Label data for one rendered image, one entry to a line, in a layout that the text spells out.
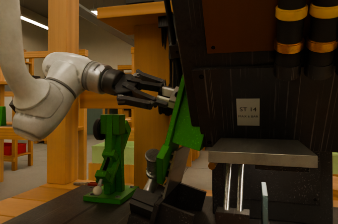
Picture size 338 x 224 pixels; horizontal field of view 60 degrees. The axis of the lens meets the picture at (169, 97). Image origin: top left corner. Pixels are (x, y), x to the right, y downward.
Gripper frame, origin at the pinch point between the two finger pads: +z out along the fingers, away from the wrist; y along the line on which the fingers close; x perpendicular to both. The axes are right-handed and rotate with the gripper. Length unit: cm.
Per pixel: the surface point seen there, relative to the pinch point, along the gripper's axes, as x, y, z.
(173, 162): 2.7, -17.0, 7.2
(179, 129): -4.3, -12.3, 7.0
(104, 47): 639, 707, -582
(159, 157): -2.7, -19.9, 5.0
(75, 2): 3, 40, -61
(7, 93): 312, 174, -395
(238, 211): -4.9, -26.2, 23.8
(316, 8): -36.4, -7.6, 26.0
